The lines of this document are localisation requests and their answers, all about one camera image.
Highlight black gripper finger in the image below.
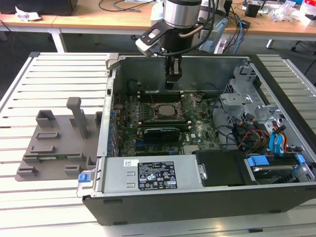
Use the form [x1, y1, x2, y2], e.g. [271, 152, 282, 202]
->
[165, 55, 184, 90]

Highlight metal socket cover frame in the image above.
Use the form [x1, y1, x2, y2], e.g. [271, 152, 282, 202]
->
[177, 93, 198, 117]

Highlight silver CPU chip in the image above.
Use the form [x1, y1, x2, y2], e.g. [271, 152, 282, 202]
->
[158, 105, 177, 118]

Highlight black RAM slot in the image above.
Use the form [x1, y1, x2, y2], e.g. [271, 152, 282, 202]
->
[137, 90, 185, 96]
[137, 95, 185, 102]
[139, 119, 190, 125]
[140, 123, 192, 131]

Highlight white power strip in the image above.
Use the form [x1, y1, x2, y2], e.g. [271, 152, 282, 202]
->
[213, 39, 228, 54]

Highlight silver drive cage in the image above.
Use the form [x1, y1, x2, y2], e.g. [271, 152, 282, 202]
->
[218, 61, 284, 131]

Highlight black graphics card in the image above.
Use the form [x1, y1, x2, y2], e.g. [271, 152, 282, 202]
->
[142, 126, 183, 144]

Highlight green motherboard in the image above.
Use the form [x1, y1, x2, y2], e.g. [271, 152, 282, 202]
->
[112, 91, 224, 158]

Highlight silver chipset heatsink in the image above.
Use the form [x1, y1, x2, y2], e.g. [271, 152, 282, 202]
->
[184, 145, 199, 155]

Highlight black power supply label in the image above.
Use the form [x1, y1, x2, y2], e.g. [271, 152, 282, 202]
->
[137, 161, 177, 191]

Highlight black plastic air shroud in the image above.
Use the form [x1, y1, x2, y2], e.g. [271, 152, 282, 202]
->
[194, 149, 250, 188]

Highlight clear plastic bags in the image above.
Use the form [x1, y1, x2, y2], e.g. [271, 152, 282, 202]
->
[269, 1, 303, 23]

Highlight blue disk carrier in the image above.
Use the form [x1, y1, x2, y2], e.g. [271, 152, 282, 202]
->
[246, 154, 308, 173]

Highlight silver power supply unit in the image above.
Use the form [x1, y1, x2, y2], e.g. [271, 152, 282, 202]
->
[91, 155, 207, 198]

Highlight grey parts rack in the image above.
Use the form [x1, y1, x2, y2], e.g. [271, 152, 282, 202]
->
[14, 97, 104, 183]

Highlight silver hard disk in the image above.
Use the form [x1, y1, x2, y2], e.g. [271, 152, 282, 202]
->
[250, 164, 297, 185]

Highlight white box red print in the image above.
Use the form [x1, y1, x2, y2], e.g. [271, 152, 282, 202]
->
[299, 0, 316, 25]

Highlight black open PC case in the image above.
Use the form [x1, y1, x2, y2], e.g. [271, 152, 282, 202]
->
[76, 53, 316, 227]

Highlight large black box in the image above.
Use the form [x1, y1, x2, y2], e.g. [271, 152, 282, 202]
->
[0, 0, 79, 16]

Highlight green RAM stick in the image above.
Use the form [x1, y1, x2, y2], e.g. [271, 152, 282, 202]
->
[37, 154, 82, 160]

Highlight crumpled white paper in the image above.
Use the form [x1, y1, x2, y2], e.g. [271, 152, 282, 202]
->
[14, 6, 42, 20]

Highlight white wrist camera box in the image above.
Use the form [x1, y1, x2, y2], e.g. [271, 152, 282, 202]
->
[135, 26, 165, 58]

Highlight blue cable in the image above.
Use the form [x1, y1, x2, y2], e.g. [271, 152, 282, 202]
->
[236, 13, 246, 54]

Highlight wooden desk white frame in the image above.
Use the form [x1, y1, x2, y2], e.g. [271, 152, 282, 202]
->
[53, 0, 316, 52]
[0, 12, 61, 33]

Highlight red yellow power wires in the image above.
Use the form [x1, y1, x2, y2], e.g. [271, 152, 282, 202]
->
[237, 123, 271, 151]

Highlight blue flat data wire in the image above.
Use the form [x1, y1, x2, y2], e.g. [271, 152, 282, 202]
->
[275, 126, 287, 157]
[269, 133, 277, 156]

